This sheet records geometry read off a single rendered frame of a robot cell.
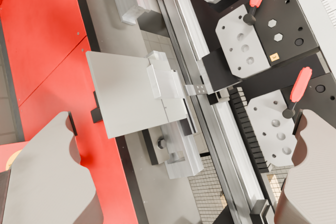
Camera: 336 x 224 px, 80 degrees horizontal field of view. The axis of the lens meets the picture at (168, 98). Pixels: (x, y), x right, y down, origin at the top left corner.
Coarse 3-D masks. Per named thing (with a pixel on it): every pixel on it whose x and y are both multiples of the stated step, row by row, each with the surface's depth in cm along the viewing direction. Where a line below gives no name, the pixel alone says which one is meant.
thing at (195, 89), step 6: (198, 84) 70; (204, 84) 73; (186, 90) 63; (192, 90) 65; (198, 90) 68; (204, 90) 71; (222, 90) 76; (210, 96) 74; (216, 96) 73; (222, 96) 74; (228, 96) 79; (210, 102) 74; (216, 102) 73; (222, 102) 83
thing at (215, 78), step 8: (208, 56) 54; (216, 56) 52; (224, 56) 51; (200, 64) 56; (208, 64) 54; (216, 64) 52; (224, 64) 51; (200, 72) 56; (208, 72) 54; (216, 72) 53; (224, 72) 51; (208, 80) 55; (216, 80) 53; (224, 80) 51; (232, 80) 50; (240, 80) 50; (208, 88) 55; (216, 88) 53
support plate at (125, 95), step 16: (96, 64) 41; (112, 64) 44; (128, 64) 48; (144, 64) 52; (160, 64) 58; (96, 80) 39; (112, 80) 42; (128, 80) 46; (144, 80) 50; (112, 96) 41; (128, 96) 44; (144, 96) 48; (112, 112) 40; (128, 112) 43; (144, 112) 46; (160, 112) 50; (176, 112) 55; (112, 128) 38; (128, 128) 41; (144, 128) 45
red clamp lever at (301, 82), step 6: (300, 72) 36; (306, 72) 35; (300, 78) 36; (306, 78) 35; (294, 84) 36; (300, 84) 36; (306, 84) 35; (294, 90) 36; (300, 90) 36; (294, 96) 36; (300, 96) 36; (294, 102) 37; (288, 108) 37; (282, 114) 37; (288, 114) 37
